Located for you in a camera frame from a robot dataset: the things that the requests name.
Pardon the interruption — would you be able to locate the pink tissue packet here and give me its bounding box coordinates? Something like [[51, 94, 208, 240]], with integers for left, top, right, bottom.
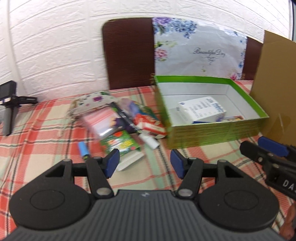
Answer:
[[82, 107, 121, 140]]

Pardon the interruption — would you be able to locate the red white card box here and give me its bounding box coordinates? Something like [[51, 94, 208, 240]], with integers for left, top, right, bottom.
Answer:
[[133, 113, 167, 139]]

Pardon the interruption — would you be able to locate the white tube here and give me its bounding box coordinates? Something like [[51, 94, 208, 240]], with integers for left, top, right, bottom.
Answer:
[[138, 133, 159, 150]]

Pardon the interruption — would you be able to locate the blue cylindrical tube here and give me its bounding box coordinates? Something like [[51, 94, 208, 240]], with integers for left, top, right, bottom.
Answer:
[[78, 142, 90, 161]]

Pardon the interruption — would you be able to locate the person's right hand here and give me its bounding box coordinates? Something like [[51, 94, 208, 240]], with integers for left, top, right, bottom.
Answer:
[[280, 203, 295, 240]]

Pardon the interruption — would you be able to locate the white medicine box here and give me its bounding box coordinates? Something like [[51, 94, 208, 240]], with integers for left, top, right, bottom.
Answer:
[[176, 96, 226, 124]]

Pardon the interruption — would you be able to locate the black pen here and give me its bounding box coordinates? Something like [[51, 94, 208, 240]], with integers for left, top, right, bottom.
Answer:
[[115, 105, 138, 133]]

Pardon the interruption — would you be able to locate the floral white plastic bag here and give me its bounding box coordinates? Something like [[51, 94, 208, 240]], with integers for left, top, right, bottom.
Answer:
[[152, 17, 247, 80]]

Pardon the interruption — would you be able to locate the dark brown headboard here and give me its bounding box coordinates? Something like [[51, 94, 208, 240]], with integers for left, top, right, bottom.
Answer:
[[102, 18, 262, 89]]

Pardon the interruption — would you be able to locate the red patterned card pack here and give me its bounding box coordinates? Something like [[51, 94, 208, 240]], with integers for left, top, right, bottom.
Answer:
[[217, 115, 244, 122]]

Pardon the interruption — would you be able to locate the brown cardboard box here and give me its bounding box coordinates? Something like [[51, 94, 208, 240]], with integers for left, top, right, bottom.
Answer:
[[250, 31, 295, 145]]

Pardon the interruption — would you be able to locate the green storage box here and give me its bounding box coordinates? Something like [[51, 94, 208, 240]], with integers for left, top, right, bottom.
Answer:
[[154, 76, 268, 149]]

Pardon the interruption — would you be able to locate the green snack box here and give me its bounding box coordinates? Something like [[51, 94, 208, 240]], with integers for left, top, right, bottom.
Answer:
[[100, 130, 140, 156]]

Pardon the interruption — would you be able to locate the printed white fabric pouch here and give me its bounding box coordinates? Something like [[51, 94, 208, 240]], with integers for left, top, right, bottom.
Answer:
[[67, 91, 119, 120]]

